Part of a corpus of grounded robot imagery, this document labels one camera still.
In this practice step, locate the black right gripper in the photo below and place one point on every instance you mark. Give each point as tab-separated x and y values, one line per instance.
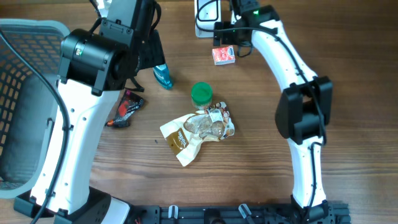
227	39

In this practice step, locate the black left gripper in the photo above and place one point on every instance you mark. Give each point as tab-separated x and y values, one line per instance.
152	51

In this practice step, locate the blue mouthwash bottle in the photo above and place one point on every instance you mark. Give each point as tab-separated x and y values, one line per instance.
162	75

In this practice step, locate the small red white box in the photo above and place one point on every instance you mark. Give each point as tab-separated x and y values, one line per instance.
224	55

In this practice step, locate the black red snack wrapper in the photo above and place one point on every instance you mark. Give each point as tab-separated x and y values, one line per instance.
129	104

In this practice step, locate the green lid jar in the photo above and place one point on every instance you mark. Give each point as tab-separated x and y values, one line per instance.
201	95

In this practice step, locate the white brown cookie bag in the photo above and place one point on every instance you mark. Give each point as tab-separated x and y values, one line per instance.
186	134

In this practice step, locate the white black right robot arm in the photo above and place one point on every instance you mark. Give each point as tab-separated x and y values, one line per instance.
303	110

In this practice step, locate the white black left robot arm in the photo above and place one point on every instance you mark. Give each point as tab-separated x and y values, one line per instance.
94	67

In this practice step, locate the white barcode scanner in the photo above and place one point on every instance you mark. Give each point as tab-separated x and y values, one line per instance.
209	15

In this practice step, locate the grey plastic mesh basket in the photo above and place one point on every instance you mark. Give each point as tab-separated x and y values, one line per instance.
28	109

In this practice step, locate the black mounting rail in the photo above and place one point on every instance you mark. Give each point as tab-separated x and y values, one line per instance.
217	214

